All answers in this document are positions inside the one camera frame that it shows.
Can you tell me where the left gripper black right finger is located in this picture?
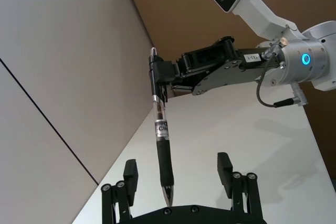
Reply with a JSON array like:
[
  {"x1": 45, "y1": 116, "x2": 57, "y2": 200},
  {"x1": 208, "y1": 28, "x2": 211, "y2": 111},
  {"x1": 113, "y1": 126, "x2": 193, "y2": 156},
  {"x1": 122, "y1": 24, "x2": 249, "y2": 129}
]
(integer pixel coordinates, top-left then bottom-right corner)
[{"x1": 217, "y1": 152, "x2": 265, "y2": 223}]

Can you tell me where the thin dark wrist cable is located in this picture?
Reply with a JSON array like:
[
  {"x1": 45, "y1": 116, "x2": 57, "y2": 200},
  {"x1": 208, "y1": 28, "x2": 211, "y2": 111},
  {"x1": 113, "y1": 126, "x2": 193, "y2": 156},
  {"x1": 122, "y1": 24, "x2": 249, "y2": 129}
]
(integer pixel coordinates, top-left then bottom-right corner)
[{"x1": 256, "y1": 41, "x2": 299, "y2": 109}]

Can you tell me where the black clear retractable pen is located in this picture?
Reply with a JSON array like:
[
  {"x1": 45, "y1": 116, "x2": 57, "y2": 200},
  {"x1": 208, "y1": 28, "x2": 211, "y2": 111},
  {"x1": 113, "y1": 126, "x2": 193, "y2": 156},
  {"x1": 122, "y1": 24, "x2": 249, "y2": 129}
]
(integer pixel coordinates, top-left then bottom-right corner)
[{"x1": 149, "y1": 47, "x2": 176, "y2": 207}]

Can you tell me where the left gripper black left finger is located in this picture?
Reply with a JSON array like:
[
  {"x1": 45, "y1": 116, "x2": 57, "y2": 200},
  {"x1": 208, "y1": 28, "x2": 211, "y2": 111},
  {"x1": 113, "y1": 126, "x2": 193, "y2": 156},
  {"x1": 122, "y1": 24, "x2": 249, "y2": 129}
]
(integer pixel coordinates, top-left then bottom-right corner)
[{"x1": 101, "y1": 159, "x2": 138, "y2": 224}]

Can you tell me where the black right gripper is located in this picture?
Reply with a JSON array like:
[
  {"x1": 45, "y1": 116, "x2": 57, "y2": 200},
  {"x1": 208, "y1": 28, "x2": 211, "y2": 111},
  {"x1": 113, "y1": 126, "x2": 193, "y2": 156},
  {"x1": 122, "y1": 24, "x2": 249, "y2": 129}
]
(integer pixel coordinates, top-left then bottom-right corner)
[{"x1": 153, "y1": 37, "x2": 280, "y2": 103}]

